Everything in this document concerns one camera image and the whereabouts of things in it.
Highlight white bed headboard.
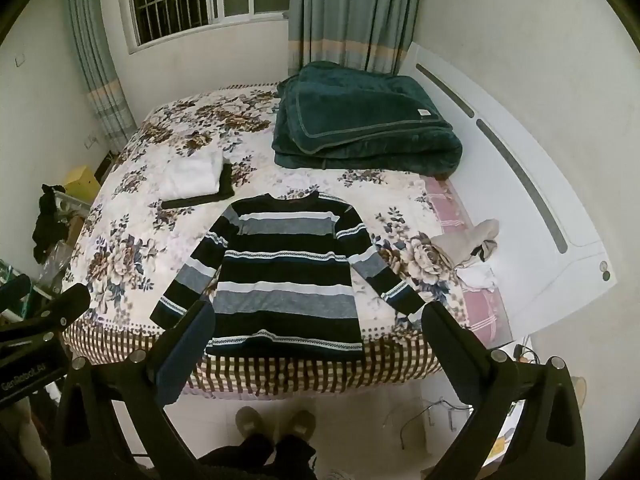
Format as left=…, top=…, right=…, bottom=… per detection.
left=400, top=42, right=613, bottom=336

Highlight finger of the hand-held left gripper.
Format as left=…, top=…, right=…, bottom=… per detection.
left=0, top=284, right=92, bottom=348

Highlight white folded cloth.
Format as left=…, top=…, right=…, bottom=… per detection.
left=159, top=152, right=224, bottom=200

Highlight beige slipper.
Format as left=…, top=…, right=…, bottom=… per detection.
left=282, top=409, right=317, bottom=451
left=235, top=406, right=275, bottom=453

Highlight grey-green curtain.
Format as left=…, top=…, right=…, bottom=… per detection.
left=287, top=0, right=426, bottom=78
left=62, top=0, right=138, bottom=156

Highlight black folded cloth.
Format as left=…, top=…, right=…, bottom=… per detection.
left=161, top=162, right=236, bottom=209

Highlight black hanging cloth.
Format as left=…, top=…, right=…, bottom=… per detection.
left=32, top=184, right=68, bottom=263

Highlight beige crumpled cloth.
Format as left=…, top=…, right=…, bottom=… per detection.
left=430, top=218, right=501, bottom=268

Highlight small white crumpled cloth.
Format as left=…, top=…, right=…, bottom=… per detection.
left=457, top=265, right=498, bottom=291

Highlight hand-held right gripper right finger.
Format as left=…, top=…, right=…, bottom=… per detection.
left=421, top=301, right=588, bottom=480

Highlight barred window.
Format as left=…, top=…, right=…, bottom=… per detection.
left=127, top=0, right=291, bottom=53

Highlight dark green folded blanket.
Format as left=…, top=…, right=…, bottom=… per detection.
left=271, top=60, right=463, bottom=178

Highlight striped knit sweater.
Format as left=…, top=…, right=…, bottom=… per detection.
left=150, top=191, right=427, bottom=361

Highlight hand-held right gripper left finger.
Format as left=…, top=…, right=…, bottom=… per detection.
left=50, top=300, right=217, bottom=480

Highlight yellow box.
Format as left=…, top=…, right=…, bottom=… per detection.
left=65, top=166, right=102, bottom=201

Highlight person's dark trousers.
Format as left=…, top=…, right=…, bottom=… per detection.
left=197, top=432, right=318, bottom=480

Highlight floral bed sheet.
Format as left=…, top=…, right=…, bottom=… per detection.
left=62, top=82, right=473, bottom=396

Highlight pink checked mattress cover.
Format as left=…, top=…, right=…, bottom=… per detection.
left=425, top=177, right=511, bottom=346

